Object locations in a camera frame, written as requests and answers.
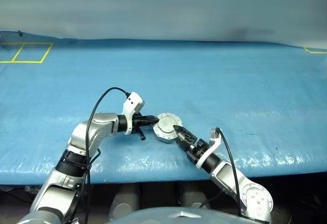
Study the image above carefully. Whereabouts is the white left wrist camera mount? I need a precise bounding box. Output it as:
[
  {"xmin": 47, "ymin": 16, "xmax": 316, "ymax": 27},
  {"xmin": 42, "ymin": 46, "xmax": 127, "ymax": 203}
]
[{"xmin": 121, "ymin": 91, "xmax": 146, "ymax": 136}]

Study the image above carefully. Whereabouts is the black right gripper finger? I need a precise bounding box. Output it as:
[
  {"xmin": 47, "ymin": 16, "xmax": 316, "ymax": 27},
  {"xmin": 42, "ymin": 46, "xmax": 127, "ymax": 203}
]
[
  {"xmin": 176, "ymin": 139, "xmax": 191, "ymax": 154},
  {"xmin": 173, "ymin": 125, "xmax": 198, "ymax": 147}
]

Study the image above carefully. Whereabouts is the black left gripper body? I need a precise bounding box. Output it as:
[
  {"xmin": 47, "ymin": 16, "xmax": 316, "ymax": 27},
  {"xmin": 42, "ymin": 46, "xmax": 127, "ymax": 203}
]
[{"xmin": 132, "ymin": 114, "xmax": 147, "ymax": 141}]

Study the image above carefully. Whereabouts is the grey rounded shape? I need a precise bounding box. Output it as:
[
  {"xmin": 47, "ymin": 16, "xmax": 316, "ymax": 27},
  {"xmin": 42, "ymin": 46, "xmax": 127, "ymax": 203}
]
[
  {"xmin": 109, "ymin": 183, "xmax": 141, "ymax": 221},
  {"xmin": 178, "ymin": 183, "xmax": 213, "ymax": 209}
]

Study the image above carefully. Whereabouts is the round silver metal part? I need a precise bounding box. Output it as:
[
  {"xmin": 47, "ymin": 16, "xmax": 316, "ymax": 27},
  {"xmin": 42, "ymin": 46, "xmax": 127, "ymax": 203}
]
[{"xmin": 152, "ymin": 111, "xmax": 183, "ymax": 141}]

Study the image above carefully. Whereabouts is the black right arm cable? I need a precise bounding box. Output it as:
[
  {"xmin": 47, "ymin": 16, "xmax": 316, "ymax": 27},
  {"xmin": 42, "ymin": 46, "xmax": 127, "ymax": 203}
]
[{"xmin": 215, "ymin": 126, "xmax": 243, "ymax": 217}]

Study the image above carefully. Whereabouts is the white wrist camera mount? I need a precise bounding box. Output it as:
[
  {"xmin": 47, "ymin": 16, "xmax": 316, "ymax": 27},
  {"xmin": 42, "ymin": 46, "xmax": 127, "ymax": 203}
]
[
  {"xmin": 121, "ymin": 91, "xmax": 146, "ymax": 136},
  {"xmin": 196, "ymin": 128, "xmax": 222, "ymax": 170}
]

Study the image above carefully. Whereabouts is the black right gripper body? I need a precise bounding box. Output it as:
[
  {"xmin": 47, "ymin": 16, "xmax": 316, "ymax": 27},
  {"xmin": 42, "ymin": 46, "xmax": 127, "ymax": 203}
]
[{"xmin": 185, "ymin": 138, "xmax": 211, "ymax": 165}]

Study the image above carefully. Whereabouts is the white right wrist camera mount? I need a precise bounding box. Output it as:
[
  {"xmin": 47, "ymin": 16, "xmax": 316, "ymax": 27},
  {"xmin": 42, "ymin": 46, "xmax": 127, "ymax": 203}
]
[{"xmin": 196, "ymin": 128, "xmax": 222, "ymax": 170}]

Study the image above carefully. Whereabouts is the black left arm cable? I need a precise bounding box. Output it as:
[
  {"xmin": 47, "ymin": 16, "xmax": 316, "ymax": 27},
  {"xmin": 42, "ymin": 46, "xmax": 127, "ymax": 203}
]
[{"xmin": 83, "ymin": 87, "xmax": 132, "ymax": 224}]

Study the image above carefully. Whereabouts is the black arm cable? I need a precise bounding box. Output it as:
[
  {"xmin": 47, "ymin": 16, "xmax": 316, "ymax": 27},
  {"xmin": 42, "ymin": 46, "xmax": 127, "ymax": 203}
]
[
  {"xmin": 83, "ymin": 87, "xmax": 132, "ymax": 224},
  {"xmin": 215, "ymin": 126, "xmax": 243, "ymax": 217}
]

